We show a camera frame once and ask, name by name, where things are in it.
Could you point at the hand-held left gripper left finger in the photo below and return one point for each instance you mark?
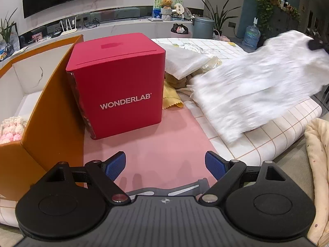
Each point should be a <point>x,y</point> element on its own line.
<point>116,166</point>

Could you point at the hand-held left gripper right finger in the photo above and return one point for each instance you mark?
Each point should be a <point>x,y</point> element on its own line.
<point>215,166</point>

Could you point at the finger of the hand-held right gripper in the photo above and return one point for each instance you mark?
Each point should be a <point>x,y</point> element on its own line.
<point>316,45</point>

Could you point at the white fluffy blanket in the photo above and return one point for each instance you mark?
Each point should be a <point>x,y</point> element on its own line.
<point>257,82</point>

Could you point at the orange storage box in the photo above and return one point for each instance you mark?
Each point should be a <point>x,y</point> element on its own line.
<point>59,123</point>

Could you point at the brown plush slipper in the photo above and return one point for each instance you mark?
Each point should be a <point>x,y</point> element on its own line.
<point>176,82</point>

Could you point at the dark cabinet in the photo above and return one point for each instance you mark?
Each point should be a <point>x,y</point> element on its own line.
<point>285,23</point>

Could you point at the pink printed mat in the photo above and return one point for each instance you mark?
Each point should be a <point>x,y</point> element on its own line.
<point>167,139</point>

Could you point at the trailing green plant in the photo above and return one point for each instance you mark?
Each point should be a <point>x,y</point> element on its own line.
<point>267,2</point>

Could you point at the blue water bottle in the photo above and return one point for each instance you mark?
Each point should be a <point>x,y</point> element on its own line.
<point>251,36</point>

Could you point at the cream white cloth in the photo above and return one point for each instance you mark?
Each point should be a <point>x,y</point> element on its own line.
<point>191,90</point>

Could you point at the yellow cloth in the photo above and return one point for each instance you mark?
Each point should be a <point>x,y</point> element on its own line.
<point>171,97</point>

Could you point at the red cube box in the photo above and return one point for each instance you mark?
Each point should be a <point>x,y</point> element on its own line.
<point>123,82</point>

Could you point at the cream dotted blanket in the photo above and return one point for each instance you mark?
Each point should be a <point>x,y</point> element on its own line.
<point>317,175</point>

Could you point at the long leaf potted plant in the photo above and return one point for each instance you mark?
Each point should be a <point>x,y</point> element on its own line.
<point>218,15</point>

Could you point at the pink white knitted item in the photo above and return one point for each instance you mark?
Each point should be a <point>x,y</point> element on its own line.
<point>11,131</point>

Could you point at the white folded mesh towel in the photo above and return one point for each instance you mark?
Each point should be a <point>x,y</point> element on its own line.
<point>182,60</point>

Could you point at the grey trash bin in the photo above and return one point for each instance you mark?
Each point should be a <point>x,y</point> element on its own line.
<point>203,28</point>

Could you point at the clear plastic bag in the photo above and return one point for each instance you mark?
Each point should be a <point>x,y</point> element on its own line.
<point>196,47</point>

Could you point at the pink bin with black bag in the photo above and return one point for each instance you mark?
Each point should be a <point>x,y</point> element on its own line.
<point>179,28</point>

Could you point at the white router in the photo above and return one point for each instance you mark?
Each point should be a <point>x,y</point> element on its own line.
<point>67,29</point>

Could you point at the brown teddy bear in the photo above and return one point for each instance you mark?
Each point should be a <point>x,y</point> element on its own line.
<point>166,5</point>

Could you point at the potted plant in glass vase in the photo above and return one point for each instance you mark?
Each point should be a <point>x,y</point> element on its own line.
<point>7,30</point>

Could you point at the small photo frame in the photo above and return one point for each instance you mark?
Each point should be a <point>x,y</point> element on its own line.
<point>37,36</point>

